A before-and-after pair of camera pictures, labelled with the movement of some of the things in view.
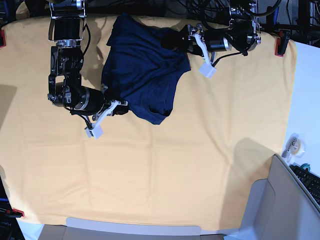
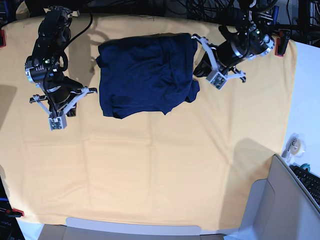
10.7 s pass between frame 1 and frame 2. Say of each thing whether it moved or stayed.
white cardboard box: stayed
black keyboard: stayed
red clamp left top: stayed
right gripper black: moved
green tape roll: stayed
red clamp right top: stayed
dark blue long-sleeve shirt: moved
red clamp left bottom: stayed
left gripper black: moved
